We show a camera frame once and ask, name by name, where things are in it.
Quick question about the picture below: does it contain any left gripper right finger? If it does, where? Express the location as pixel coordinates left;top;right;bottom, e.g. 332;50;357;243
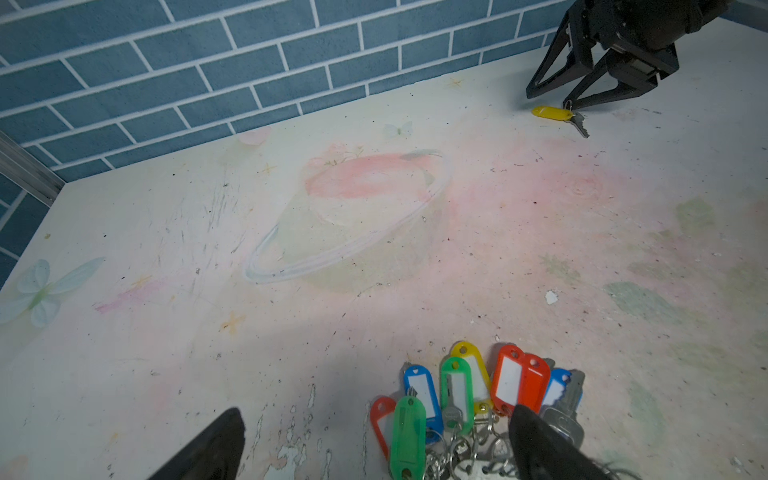
508;405;606;480

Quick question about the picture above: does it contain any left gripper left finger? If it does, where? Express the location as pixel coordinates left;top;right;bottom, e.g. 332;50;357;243
149;407;245;480

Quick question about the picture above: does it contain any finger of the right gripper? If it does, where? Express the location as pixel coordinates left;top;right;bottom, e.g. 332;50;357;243
562;50;679;112
526;11;609;99

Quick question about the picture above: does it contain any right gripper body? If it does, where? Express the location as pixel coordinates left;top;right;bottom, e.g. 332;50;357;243
575;0;731;75

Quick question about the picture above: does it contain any yellow tagged key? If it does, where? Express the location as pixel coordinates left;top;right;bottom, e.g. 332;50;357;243
532;106;589;138

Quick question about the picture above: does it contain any bunch of coloured key tags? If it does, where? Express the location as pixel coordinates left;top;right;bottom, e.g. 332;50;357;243
369;341;585;479

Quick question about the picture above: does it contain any left corner aluminium post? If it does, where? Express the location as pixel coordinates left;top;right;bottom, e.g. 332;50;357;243
1;132;64;207

